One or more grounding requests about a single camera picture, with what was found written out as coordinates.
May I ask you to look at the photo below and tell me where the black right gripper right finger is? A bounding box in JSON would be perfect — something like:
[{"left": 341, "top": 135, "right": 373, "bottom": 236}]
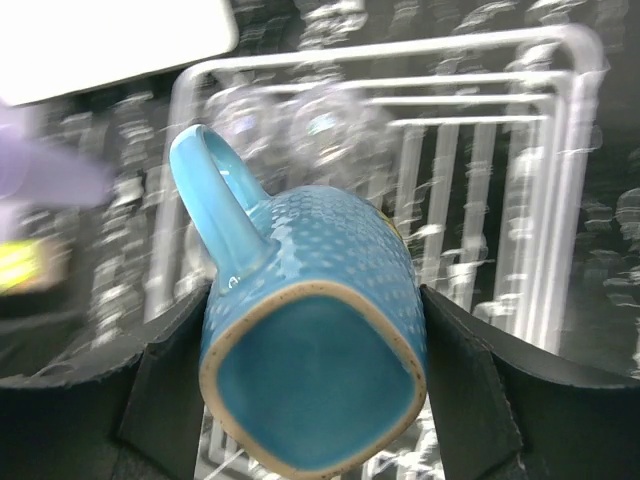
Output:
[{"left": 421, "top": 286, "right": 639, "bottom": 480}]

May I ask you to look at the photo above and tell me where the teal floral ceramic mug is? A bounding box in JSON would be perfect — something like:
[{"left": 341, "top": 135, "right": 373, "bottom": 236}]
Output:
[{"left": 169, "top": 125, "right": 427, "bottom": 479}]

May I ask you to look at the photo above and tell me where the white dry-erase board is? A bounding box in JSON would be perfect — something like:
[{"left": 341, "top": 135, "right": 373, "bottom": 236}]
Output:
[{"left": 1, "top": 1, "right": 238, "bottom": 105}]

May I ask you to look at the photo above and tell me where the clear glass cup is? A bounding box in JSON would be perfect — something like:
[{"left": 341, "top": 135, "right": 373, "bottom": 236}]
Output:
[
  {"left": 202, "top": 85, "right": 294, "bottom": 168},
  {"left": 288, "top": 83, "right": 395, "bottom": 189}
]

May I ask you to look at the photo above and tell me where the white wire dish rack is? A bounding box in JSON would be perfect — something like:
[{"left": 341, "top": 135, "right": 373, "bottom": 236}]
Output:
[{"left": 168, "top": 24, "right": 606, "bottom": 353}]

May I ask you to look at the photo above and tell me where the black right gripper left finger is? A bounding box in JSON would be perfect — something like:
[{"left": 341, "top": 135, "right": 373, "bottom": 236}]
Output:
[{"left": 1, "top": 288, "right": 208, "bottom": 479}]

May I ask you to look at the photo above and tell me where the lavender plastic cup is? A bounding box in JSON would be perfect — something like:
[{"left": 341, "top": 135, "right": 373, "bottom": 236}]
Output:
[{"left": 1, "top": 104, "right": 115, "bottom": 208}]

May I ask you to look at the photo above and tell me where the green treehouse book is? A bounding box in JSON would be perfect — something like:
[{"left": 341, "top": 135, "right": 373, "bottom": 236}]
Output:
[{"left": 1, "top": 239, "right": 69, "bottom": 295}]

